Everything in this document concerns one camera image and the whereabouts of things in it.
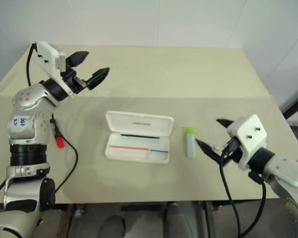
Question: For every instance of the dark rounded shape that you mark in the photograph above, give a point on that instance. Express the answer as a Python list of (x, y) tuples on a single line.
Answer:
[(177, 220), (113, 226)]

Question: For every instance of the metal table frame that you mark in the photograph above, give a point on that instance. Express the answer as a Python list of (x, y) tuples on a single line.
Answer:
[(208, 218)]

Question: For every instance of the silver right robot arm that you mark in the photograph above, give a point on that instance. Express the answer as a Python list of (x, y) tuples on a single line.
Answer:
[(285, 168)]

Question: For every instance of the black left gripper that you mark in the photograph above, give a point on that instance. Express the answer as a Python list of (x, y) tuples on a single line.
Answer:
[(74, 83)]

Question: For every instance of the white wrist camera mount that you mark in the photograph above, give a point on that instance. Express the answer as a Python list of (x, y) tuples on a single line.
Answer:
[(48, 55), (250, 129)]

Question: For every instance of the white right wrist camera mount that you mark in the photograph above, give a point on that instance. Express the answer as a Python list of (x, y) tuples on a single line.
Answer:
[(250, 129)]

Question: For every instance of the red capped black marker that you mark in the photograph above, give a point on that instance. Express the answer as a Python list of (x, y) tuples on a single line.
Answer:
[(60, 142)]

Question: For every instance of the black flat bar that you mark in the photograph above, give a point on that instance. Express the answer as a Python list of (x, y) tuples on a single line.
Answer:
[(141, 207)]

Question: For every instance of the green capped marker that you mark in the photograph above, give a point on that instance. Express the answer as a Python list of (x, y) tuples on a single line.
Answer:
[(190, 146)]

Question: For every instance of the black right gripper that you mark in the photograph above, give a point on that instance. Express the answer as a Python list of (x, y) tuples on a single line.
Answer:
[(233, 148)]

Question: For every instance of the black metal frame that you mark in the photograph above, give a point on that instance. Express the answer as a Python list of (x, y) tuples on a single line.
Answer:
[(296, 105)]

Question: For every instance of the white plastic pencil case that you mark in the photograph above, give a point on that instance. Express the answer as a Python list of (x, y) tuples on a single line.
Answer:
[(139, 124)]

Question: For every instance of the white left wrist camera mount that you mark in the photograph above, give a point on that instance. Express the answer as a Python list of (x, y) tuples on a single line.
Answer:
[(48, 55)]

